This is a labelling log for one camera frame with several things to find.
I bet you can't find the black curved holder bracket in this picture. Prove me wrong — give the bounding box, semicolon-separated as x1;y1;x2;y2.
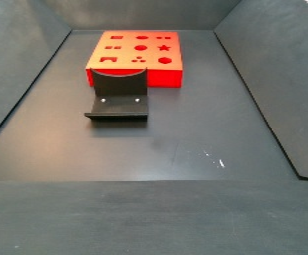
85;69;149;120

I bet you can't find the red shape sorter box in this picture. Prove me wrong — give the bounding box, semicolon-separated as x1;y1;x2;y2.
87;30;184;88

